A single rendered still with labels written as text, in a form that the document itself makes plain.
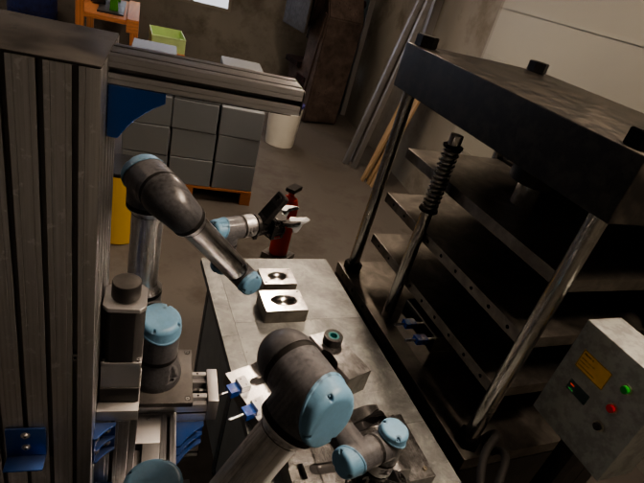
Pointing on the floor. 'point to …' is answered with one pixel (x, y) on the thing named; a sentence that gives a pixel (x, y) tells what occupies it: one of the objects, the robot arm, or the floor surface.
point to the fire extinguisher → (278, 249)
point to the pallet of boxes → (200, 137)
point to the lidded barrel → (282, 129)
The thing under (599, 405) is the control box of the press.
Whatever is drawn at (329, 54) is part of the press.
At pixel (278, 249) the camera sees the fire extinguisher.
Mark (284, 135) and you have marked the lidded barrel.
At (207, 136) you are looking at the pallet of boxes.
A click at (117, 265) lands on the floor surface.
